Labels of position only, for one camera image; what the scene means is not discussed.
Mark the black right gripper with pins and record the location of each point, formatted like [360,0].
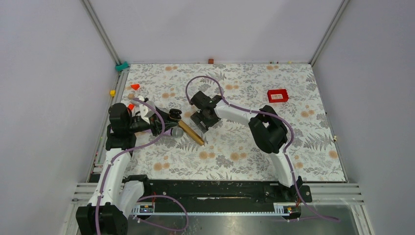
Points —
[198,116]

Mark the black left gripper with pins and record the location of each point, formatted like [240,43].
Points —
[155,125]

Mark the black earbud charging case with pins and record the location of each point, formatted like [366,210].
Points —
[175,114]

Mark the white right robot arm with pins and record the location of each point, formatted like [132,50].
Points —
[268,130]

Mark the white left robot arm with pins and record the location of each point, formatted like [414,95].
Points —
[108,209]

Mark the gold microphone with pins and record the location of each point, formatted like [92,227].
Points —
[192,134]

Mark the purple glitter microphone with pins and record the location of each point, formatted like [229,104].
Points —
[175,132]

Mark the red triangular block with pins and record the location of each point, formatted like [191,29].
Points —
[135,86]

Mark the teal curved block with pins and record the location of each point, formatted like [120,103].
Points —
[122,66]

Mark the red box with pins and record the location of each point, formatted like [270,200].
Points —
[277,95]

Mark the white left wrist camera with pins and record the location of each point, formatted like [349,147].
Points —
[145,112]

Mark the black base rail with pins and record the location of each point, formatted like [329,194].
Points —
[202,196]

